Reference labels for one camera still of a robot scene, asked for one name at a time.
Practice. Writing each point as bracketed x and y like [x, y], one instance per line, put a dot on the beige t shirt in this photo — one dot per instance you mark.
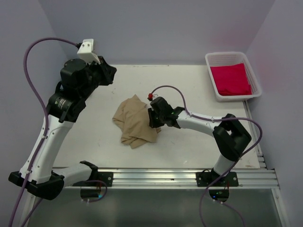
[132, 119]

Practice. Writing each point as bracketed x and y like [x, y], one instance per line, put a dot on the white plastic basket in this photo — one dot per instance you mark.
[216, 59]

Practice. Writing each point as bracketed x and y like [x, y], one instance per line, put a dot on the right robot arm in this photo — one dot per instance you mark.
[230, 136]

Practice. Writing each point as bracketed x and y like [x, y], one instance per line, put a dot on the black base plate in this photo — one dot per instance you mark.
[232, 178]
[104, 178]

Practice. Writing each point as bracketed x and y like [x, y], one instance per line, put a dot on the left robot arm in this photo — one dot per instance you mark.
[78, 81]

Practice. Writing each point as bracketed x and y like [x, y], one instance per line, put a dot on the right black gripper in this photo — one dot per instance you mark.
[153, 123]

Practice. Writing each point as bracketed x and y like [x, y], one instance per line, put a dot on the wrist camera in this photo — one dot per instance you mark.
[86, 52]
[152, 96]

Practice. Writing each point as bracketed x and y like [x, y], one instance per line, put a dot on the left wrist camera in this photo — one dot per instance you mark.
[86, 52]

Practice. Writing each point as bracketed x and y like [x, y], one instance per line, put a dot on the red folded t shirt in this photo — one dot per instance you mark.
[231, 80]

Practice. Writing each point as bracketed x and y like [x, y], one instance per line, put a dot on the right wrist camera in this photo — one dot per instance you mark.
[152, 96]

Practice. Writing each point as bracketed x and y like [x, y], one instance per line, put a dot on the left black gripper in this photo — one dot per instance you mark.
[107, 71]

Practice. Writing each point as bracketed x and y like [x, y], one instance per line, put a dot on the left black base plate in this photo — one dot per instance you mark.
[104, 178]

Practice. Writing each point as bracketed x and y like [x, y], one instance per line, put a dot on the aluminium rail frame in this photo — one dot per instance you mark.
[155, 185]

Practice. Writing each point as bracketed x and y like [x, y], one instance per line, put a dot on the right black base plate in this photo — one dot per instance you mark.
[232, 178]

